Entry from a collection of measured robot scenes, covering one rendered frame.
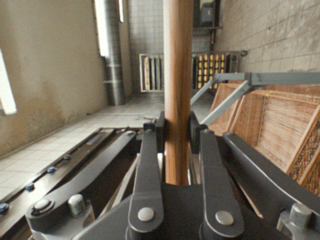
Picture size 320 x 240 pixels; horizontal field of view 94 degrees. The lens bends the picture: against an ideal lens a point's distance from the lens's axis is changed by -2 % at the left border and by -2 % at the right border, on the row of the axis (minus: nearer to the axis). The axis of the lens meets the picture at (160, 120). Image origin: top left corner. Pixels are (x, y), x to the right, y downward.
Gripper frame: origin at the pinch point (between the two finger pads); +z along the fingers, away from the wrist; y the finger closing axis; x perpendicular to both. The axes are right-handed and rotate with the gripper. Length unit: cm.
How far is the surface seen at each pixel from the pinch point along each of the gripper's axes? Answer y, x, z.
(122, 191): -21, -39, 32
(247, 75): 24.2, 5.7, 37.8
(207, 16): 83, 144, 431
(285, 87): 61, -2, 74
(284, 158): 61, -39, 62
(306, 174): 41, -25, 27
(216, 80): 26, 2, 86
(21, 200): -81, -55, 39
